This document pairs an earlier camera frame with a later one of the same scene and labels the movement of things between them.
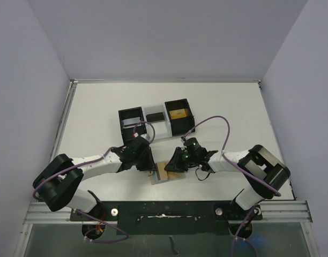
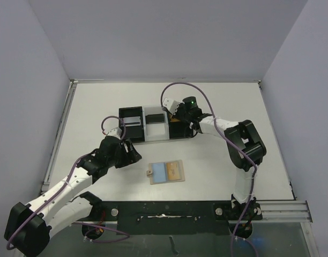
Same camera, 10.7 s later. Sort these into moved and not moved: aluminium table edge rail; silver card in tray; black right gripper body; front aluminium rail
Moved: black right gripper body
Not moved: aluminium table edge rail; front aluminium rail; silver card in tray
